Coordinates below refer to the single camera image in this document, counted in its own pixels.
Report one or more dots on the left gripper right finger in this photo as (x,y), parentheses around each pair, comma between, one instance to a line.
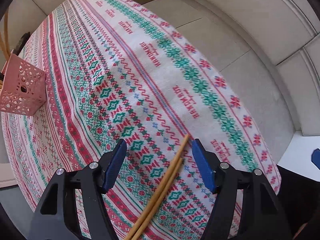
(262,216)

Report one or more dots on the patterned woven tablecloth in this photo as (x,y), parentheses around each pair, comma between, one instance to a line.
(115,70)

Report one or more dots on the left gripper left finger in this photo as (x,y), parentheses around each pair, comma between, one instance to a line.
(56,215)

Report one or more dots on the pink perforated utensil holder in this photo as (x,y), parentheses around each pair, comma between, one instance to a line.
(24,87)

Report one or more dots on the dark wicker trash bin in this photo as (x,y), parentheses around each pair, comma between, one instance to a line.
(23,40)

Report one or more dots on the long bamboo chopstick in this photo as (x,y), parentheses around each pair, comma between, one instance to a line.
(5,41)

